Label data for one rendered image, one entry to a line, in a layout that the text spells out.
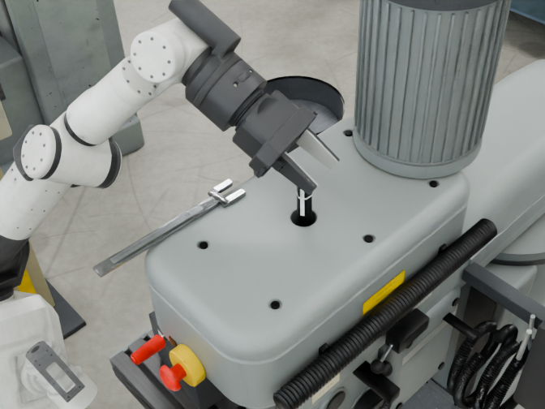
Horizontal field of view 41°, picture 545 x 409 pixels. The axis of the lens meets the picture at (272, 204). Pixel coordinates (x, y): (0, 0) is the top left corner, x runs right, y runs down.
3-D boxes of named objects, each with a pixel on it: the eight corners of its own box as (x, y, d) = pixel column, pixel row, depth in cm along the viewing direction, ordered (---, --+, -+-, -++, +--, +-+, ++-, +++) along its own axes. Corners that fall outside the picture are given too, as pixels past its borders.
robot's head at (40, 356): (47, 393, 119) (60, 409, 112) (14, 358, 116) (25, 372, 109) (78, 367, 121) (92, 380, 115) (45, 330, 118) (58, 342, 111)
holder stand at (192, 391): (200, 413, 185) (191, 369, 171) (158, 355, 198) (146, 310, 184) (239, 388, 190) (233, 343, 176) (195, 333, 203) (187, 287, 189)
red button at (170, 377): (174, 399, 100) (171, 384, 97) (157, 381, 102) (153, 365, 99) (194, 385, 101) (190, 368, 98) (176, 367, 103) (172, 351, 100)
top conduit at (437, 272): (290, 421, 93) (289, 406, 91) (268, 400, 95) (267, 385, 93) (495, 240, 114) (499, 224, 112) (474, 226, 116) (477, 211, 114)
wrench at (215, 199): (105, 282, 95) (103, 278, 95) (88, 266, 98) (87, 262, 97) (246, 195, 107) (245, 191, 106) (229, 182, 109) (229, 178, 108)
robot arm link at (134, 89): (195, 58, 91) (131, 113, 99) (226, 41, 98) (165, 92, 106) (164, 15, 90) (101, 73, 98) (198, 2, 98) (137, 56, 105)
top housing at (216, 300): (256, 433, 97) (249, 366, 85) (142, 320, 111) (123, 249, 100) (469, 249, 119) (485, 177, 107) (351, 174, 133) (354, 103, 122)
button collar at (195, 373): (197, 394, 101) (192, 371, 97) (171, 368, 104) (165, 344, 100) (208, 385, 102) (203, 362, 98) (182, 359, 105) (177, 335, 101)
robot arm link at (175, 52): (183, 125, 92) (117, 66, 92) (221, 99, 101) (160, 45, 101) (229, 60, 86) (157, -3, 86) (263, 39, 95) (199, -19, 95)
